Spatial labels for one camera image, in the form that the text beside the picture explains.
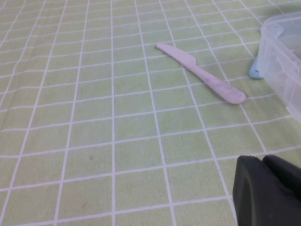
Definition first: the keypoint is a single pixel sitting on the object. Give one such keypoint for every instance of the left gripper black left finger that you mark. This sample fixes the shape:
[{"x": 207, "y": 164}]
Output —
[{"x": 254, "y": 200}]

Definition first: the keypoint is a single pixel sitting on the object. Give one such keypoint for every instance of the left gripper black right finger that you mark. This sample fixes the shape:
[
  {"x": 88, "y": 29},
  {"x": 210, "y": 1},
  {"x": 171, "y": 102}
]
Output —
[{"x": 287, "y": 174}]

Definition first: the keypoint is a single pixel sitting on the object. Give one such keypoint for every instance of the transparent plastic egg box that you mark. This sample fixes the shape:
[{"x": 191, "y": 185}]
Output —
[{"x": 272, "y": 58}]

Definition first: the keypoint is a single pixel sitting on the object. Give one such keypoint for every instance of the light blue plastic fork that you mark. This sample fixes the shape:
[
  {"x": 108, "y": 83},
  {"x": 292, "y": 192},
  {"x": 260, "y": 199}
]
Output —
[{"x": 255, "y": 73}]

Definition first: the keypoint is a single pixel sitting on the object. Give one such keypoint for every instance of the pale pink plastic knife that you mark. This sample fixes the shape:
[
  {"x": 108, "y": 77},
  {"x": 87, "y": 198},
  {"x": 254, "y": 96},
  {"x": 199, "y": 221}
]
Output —
[{"x": 202, "y": 74}]

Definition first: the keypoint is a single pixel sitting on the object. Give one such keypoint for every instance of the green checked tablecloth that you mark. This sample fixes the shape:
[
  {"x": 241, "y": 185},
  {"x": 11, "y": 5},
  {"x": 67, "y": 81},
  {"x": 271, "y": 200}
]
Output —
[{"x": 94, "y": 117}]

